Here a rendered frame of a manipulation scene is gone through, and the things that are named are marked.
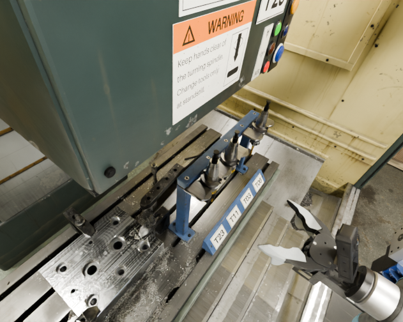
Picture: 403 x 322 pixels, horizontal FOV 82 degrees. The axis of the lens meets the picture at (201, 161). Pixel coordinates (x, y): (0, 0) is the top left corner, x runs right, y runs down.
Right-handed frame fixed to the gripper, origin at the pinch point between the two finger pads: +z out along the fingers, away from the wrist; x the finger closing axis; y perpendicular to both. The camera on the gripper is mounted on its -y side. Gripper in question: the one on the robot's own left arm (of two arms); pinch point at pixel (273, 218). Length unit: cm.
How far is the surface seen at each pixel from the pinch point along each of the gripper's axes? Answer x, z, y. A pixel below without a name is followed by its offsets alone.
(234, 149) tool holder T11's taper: 15.4, 20.1, 2.7
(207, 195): 0.4, 17.7, 8.5
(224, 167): 12.0, 20.1, 8.4
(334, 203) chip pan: 80, -23, 63
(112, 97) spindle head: -24.2, 14.2, -34.3
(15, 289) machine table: -49, 53, 43
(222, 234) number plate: 7.7, 12.2, 36.8
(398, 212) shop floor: 184, -88, 130
